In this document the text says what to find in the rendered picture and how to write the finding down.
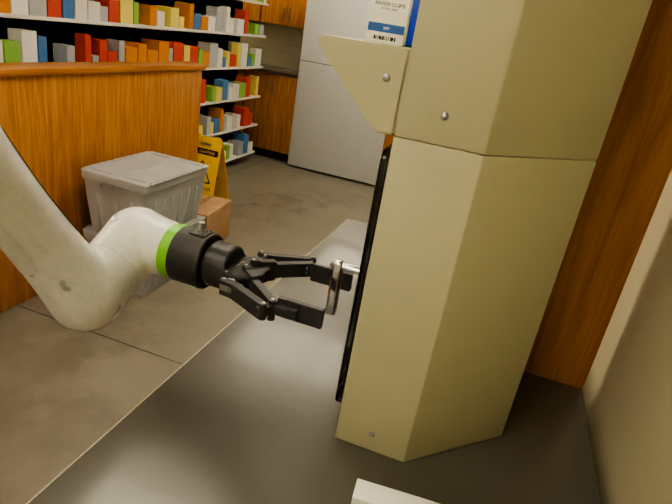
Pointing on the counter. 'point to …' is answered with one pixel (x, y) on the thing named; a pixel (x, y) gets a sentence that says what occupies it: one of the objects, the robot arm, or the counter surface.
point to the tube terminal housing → (478, 211)
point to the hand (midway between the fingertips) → (331, 297)
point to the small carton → (389, 21)
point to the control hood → (370, 76)
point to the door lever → (337, 283)
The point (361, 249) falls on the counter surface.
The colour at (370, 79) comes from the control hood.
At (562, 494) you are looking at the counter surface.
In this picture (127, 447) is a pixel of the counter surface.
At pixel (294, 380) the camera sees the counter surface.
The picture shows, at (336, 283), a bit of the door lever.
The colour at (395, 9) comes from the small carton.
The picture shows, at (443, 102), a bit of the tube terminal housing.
